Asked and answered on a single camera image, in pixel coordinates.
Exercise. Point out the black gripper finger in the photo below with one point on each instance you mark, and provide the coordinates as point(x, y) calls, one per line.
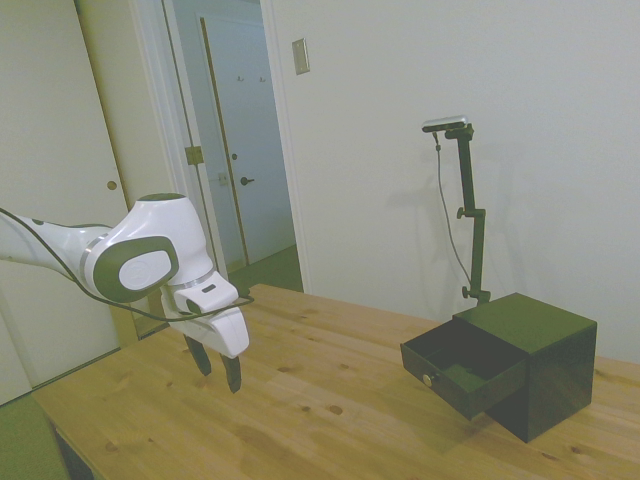
point(233, 375)
point(201, 357)

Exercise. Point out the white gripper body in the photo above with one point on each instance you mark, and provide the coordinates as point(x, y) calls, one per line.
point(220, 320)

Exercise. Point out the black drawer with brass knob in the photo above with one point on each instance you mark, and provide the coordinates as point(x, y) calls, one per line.
point(450, 372)

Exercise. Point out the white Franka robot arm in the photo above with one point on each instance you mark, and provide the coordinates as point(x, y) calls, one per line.
point(150, 235)

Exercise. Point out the black drawer cabinet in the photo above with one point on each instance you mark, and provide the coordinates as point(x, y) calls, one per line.
point(555, 365)

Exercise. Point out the brass door hinge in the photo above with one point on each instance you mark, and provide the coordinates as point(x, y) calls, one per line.
point(193, 155)

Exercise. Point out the white open door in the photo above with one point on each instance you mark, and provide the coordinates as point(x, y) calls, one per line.
point(227, 125)

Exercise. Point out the white sliding closet door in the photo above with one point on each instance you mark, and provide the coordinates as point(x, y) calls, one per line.
point(55, 125)

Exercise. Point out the black camera stand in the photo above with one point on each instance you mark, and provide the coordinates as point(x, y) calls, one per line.
point(475, 230)

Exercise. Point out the metal wall switch plate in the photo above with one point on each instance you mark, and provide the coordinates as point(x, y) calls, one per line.
point(301, 56)

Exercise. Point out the silver camera on stand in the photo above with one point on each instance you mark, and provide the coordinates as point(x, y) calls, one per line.
point(446, 123)

